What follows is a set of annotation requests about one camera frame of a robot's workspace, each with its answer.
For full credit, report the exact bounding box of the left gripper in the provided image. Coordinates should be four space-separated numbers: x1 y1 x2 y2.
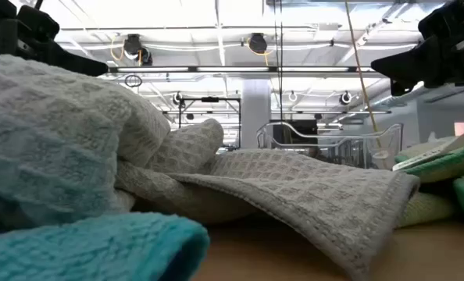
0 0 109 77

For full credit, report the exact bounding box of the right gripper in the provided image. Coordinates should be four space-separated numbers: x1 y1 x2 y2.
370 0 464 97

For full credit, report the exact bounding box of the pale green microfiber towel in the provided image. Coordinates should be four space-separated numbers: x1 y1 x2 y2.
392 124 464 229

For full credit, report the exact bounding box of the grey waffle microfiber towel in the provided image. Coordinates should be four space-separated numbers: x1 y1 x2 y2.
0 50 421 281

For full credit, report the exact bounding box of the turquoise blue microfiber towel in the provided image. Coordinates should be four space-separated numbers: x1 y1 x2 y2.
0 212 211 281

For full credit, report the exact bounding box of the clear plastic bin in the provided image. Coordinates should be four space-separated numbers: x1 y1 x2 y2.
256 121 404 172

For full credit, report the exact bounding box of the white building column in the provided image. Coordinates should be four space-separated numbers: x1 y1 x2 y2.
241 79 273 150

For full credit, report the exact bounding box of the long ceiling light bar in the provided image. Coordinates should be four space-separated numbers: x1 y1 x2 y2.
106 65 377 76

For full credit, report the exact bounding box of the yellow hanging cable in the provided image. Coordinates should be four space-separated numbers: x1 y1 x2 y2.
344 0 384 151

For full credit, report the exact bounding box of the black hanging cable loop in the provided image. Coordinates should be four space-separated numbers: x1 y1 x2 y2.
123 73 144 88

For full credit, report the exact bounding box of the black ceiling cable reel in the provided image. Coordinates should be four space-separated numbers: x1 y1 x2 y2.
139 46 154 66
247 33 269 55
122 33 144 60

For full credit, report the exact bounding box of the black background rig frame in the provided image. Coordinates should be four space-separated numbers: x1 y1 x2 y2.
178 96 242 151

